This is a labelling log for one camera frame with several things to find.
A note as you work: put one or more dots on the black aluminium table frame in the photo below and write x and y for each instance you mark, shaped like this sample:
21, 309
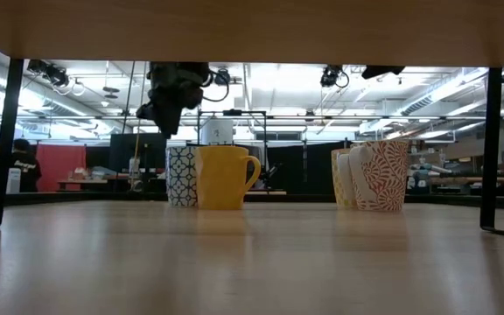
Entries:
300, 198

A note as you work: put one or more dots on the white box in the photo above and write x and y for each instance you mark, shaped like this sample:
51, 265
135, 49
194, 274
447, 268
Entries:
13, 181

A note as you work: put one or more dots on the round black ceiling lamp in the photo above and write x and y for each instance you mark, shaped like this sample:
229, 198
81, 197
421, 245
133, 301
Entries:
222, 77

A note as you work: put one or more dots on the yellow faceted mug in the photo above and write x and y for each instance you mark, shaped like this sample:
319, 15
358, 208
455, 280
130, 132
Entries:
221, 179

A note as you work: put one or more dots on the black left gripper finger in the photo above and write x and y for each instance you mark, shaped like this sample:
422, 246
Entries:
164, 120

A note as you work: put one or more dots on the wooden background table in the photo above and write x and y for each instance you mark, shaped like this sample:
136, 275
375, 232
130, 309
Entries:
86, 180

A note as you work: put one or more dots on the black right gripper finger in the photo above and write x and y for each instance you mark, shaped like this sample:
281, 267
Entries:
381, 71

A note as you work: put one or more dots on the white mug blue lattice pattern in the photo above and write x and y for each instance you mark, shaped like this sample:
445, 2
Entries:
182, 175

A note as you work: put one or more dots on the black metal frame stand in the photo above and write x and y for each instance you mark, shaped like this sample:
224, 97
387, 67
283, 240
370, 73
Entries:
233, 112

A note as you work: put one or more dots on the black ceiling device cluster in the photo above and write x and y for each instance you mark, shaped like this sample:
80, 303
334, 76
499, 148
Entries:
53, 74

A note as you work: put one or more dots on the black partition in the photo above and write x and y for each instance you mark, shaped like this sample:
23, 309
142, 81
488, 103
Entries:
304, 170

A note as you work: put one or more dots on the wooden workbench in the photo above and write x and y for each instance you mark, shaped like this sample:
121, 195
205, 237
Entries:
453, 179

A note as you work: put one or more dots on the thin black pole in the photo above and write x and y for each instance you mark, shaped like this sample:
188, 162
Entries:
128, 96

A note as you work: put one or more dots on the white mug red floral pattern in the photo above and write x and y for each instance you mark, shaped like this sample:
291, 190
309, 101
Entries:
387, 175

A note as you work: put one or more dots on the wooden shelf black metal legs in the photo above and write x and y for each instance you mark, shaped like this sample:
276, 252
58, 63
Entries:
252, 30

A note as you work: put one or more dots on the red partition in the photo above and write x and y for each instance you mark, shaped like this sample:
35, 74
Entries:
59, 162

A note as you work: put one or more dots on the black ceiling camera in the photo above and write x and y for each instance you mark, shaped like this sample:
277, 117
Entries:
330, 76

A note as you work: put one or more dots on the white mug yellow pattern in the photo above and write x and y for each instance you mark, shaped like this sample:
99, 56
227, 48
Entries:
335, 175

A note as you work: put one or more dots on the white cylindrical tank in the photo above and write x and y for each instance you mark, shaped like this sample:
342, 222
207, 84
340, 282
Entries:
217, 131

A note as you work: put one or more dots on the person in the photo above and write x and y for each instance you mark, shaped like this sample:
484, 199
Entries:
26, 168

